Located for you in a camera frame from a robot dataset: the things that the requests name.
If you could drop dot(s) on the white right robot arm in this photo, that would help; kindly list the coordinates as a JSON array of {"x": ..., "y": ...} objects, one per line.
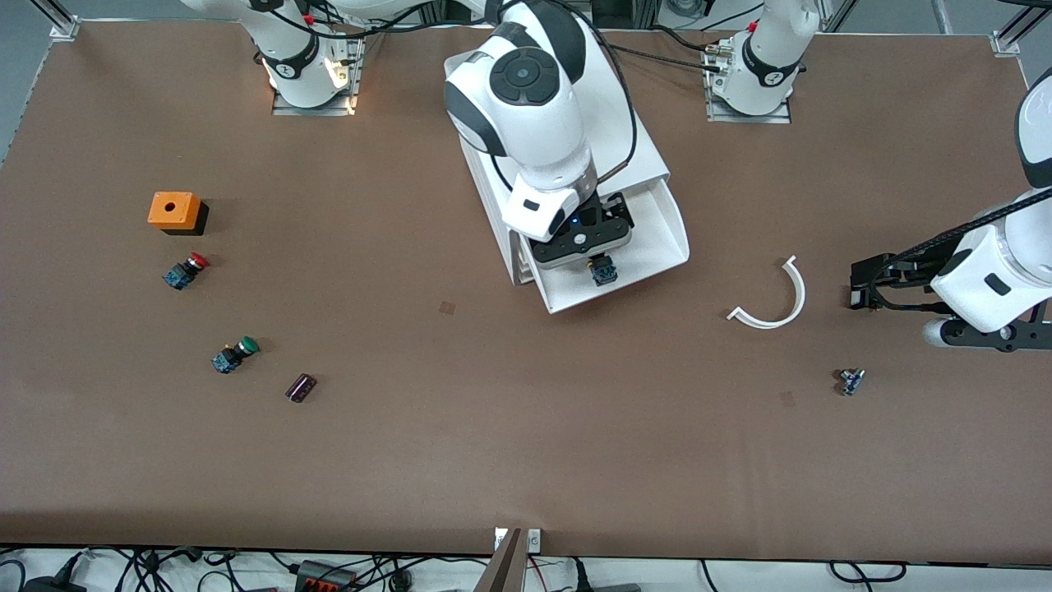
[{"x": 534, "y": 123}]

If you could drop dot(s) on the red push button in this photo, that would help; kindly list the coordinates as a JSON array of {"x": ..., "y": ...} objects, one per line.
[{"x": 185, "y": 271}]

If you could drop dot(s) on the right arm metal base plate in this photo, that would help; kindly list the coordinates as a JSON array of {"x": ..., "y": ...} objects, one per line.
[{"x": 283, "y": 110}]

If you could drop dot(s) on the green push button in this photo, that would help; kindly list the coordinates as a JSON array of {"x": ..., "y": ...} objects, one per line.
[{"x": 234, "y": 355}]

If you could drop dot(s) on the brown table cover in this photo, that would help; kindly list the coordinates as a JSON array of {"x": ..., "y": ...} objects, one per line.
[{"x": 526, "y": 427}]

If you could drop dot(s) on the orange button box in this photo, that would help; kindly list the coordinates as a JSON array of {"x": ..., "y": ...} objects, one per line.
[{"x": 173, "y": 210}]

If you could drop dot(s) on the white curved plastic strip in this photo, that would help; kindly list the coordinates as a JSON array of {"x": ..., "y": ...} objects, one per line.
[{"x": 801, "y": 294}]

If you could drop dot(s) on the dark purple small block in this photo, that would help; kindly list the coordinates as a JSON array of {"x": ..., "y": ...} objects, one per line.
[{"x": 301, "y": 388}]

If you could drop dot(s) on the white metal bracket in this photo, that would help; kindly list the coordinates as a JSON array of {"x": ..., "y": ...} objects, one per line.
[{"x": 534, "y": 540}]

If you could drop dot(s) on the yellow push button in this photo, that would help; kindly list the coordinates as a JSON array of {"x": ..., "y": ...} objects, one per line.
[{"x": 605, "y": 275}]

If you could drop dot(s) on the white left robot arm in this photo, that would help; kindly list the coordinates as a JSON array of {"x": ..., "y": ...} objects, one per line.
[{"x": 986, "y": 279}]

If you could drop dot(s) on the black power adapter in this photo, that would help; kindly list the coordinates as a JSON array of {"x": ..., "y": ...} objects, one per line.
[{"x": 49, "y": 585}]

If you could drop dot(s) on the small black switch part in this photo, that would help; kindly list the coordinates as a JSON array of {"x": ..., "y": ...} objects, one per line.
[{"x": 858, "y": 298}]

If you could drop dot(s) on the aluminium frame profile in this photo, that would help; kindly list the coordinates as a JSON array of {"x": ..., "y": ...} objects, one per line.
[
  {"x": 1007, "y": 41},
  {"x": 62, "y": 25}
]

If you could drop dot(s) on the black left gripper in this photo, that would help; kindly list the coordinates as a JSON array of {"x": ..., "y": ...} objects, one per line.
[{"x": 902, "y": 280}]

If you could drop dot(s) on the black orange power strip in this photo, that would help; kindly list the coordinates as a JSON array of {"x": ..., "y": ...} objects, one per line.
[{"x": 325, "y": 578}]

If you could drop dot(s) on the small blue grey component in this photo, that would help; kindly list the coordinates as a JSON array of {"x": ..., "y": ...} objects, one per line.
[{"x": 851, "y": 381}]

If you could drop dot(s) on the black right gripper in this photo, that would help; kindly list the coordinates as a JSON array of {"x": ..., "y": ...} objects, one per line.
[{"x": 614, "y": 210}]

